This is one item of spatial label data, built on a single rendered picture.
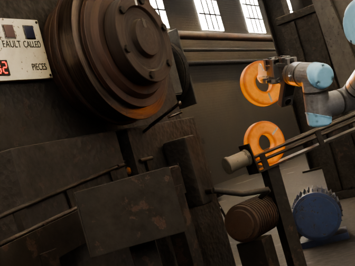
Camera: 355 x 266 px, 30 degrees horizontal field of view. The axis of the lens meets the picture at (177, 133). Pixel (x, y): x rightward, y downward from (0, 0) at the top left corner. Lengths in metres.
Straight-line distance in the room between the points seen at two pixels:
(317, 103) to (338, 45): 2.68
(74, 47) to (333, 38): 3.01
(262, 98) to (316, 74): 0.33
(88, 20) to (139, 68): 0.20
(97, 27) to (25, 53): 0.22
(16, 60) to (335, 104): 0.94
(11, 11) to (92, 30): 0.24
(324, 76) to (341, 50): 2.69
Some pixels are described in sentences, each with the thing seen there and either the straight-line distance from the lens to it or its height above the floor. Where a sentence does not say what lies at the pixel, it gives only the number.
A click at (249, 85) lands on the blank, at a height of 0.91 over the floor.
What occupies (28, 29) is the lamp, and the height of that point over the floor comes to 1.21.
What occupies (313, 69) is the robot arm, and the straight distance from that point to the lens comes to 1.98.
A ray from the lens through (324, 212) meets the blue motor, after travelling 4.01.
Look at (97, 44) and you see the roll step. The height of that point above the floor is 1.11.
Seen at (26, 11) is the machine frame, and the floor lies 1.27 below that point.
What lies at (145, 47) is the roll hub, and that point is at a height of 1.08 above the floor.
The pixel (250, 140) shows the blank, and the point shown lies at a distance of 2.30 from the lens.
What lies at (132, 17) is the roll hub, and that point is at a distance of 2.04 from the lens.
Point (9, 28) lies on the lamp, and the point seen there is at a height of 1.21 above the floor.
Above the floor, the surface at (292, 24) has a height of 1.65.
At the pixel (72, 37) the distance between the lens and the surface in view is 1.91.
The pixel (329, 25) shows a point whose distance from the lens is 4.71.
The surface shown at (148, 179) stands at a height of 0.71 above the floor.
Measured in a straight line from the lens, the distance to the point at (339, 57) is 4.68.
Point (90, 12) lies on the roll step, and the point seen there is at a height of 1.21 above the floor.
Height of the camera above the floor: 0.73
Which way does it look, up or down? 2 degrees up
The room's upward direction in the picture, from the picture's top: 15 degrees counter-clockwise
